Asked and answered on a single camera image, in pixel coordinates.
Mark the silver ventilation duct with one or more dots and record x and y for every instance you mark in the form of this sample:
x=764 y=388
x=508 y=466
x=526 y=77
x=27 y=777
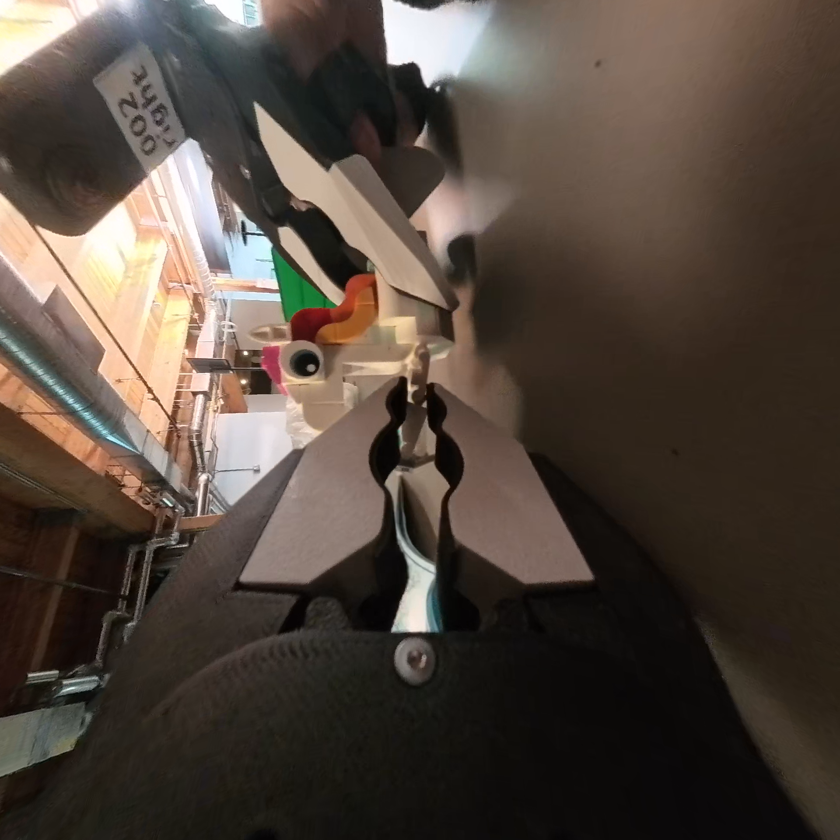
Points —
x=59 y=367

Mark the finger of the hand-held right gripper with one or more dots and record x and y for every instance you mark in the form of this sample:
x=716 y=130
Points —
x=305 y=259
x=387 y=223

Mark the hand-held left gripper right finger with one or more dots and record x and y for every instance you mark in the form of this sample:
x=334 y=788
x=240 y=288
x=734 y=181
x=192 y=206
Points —
x=518 y=518

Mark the person's right hand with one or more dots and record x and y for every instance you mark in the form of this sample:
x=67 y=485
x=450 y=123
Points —
x=315 y=29

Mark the white lego unicorn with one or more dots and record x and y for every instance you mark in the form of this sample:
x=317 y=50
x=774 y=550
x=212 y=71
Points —
x=367 y=354

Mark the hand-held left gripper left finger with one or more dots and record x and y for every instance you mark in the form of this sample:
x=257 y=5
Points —
x=308 y=518

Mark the green plastic bin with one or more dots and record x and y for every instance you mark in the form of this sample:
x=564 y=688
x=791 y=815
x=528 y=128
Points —
x=295 y=289

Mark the light blue cardboard box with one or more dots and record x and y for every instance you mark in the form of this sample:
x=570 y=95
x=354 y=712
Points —
x=415 y=584

